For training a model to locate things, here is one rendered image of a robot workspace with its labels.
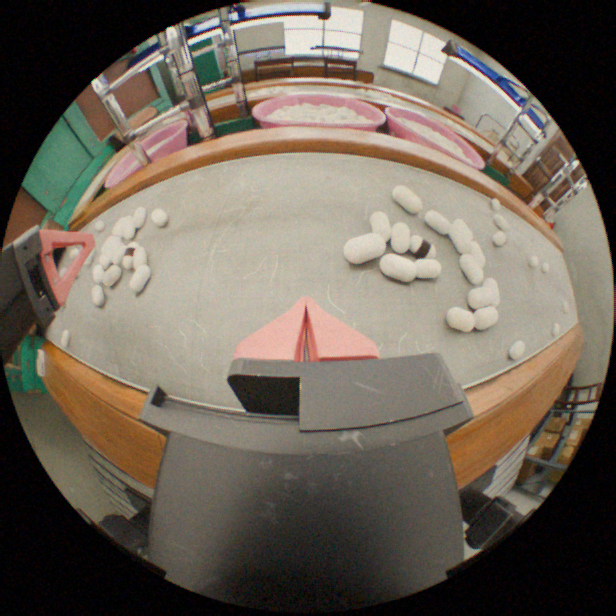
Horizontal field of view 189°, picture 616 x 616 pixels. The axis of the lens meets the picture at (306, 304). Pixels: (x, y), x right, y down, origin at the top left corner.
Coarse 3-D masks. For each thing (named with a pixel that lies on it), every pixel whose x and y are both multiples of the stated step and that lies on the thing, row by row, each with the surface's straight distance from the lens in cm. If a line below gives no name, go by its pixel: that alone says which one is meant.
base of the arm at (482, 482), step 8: (488, 472) 50; (472, 480) 48; (480, 480) 49; (488, 480) 53; (464, 488) 46; (472, 488) 46; (480, 488) 52; (464, 496) 45; (472, 496) 45; (480, 496) 45; (488, 496) 46; (464, 504) 45; (472, 504) 44; (480, 504) 44; (488, 504) 45; (464, 512) 45; (472, 512) 44; (480, 512) 44; (464, 520) 46; (472, 520) 45
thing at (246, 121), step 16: (224, 16) 59; (160, 32) 66; (224, 32) 58; (208, 48) 59; (224, 48) 58; (176, 80) 63; (224, 80) 59; (240, 80) 58; (240, 96) 58; (240, 112) 59; (192, 128) 65; (224, 128) 62; (240, 128) 61
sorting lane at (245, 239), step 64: (192, 192) 28; (256, 192) 22; (320, 192) 21; (384, 192) 24; (448, 192) 33; (64, 256) 73; (192, 256) 20; (256, 256) 17; (320, 256) 16; (448, 256) 23; (512, 256) 39; (64, 320) 51; (128, 320) 24; (192, 320) 17; (256, 320) 15; (384, 320) 16; (512, 320) 31; (576, 320) 106; (128, 384) 24; (192, 384) 17
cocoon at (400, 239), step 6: (396, 228) 18; (402, 228) 18; (408, 228) 19; (396, 234) 18; (402, 234) 18; (408, 234) 18; (396, 240) 17; (402, 240) 17; (408, 240) 18; (396, 246) 17; (402, 246) 17; (408, 246) 18; (402, 252) 18
